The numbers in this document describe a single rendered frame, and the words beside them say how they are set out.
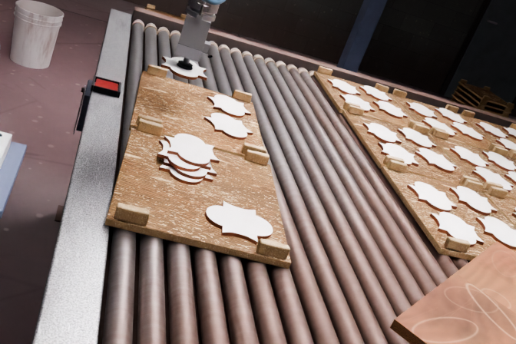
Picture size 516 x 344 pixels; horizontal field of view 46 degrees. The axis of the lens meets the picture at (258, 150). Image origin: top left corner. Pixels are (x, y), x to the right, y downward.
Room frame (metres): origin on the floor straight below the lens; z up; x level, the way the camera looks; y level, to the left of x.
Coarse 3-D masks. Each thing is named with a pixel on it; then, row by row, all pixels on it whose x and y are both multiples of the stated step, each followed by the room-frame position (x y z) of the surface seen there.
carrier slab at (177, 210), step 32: (128, 160) 1.13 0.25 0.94; (160, 160) 1.18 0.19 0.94; (224, 160) 1.30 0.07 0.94; (128, 192) 1.01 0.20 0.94; (160, 192) 1.05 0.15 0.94; (192, 192) 1.10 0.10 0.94; (224, 192) 1.15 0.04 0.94; (256, 192) 1.20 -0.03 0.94; (128, 224) 0.91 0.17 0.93; (160, 224) 0.94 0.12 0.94; (192, 224) 0.98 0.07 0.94; (256, 256) 0.96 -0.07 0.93; (288, 256) 0.99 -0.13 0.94
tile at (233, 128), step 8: (208, 120) 1.49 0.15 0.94; (216, 120) 1.51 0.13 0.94; (224, 120) 1.53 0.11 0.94; (232, 120) 1.55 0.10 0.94; (216, 128) 1.45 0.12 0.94; (224, 128) 1.47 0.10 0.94; (232, 128) 1.49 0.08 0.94; (240, 128) 1.51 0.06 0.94; (232, 136) 1.45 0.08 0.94; (240, 136) 1.46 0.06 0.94
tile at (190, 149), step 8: (176, 136) 1.26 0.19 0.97; (184, 136) 1.27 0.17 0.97; (192, 136) 1.29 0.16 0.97; (176, 144) 1.21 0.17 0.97; (184, 144) 1.23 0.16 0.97; (192, 144) 1.24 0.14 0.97; (200, 144) 1.26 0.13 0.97; (168, 152) 1.17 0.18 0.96; (176, 152) 1.18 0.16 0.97; (184, 152) 1.19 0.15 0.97; (192, 152) 1.21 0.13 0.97; (200, 152) 1.22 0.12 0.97; (208, 152) 1.24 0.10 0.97; (184, 160) 1.16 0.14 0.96; (192, 160) 1.17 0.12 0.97; (200, 160) 1.18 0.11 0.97; (208, 160) 1.19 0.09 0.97; (216, 160) 1.21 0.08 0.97
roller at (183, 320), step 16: (160, 32) 2.24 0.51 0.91; (160, 48) 2.05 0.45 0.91; (160, 64) 1.89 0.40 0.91; (176, 256) 0.89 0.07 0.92; (176, 272) 0.85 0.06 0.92; (176, 288) 0.81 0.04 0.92; (192, 288) 0.83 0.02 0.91; (176, 304) 0.77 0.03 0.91; (192, 304) 0.78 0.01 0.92; (176, 320) 0.74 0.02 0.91; (192, 320) 0.74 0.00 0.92; (176, 336) 0.71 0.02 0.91; (192, 336) 0.71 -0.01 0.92
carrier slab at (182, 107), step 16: (144, 80) 1.62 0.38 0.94; (160, 80) 1.67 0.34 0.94; (176, 80) 1.72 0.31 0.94; (144, 96) 1.50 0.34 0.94; (160, 96) 1.55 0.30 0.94; (176, 96) 1.59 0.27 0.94; (192, 96) 1.64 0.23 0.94; (144, 112) 1.40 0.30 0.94; (160, 112) 1.44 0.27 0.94; (176, 112) 1.48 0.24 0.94; (192, 112) 1.52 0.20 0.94; (208, 112) 1.56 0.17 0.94; (176, 128) 1.38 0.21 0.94; (192, 128) 1.41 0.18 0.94; (208, 128) 1.45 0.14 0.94; (256, 128) 1.58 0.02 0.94; (208, 144) 1.35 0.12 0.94; (224, 144) 1.39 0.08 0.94; (240, 144) 1.43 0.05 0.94; (256, 144) 1.47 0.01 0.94
